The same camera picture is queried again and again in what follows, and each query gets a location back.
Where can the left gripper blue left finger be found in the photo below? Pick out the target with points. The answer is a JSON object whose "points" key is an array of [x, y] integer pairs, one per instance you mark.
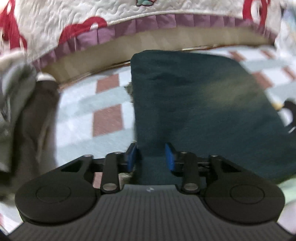
{"points": [[130, 156]]}

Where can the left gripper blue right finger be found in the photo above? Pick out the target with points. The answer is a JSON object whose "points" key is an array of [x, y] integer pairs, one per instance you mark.
{"points": [[170, 153]]}

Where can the dark blue denim jeans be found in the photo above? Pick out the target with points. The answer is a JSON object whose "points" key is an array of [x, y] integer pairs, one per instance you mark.
{"points": [[207, 105]]}

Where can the grey and dark clothes pile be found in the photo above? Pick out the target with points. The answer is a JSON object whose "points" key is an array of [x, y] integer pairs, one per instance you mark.
{"points": [[28, 102]]}

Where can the white red quilted bedspread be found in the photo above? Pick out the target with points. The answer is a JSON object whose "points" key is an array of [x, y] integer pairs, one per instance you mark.
{"points": [[49, 30]]}

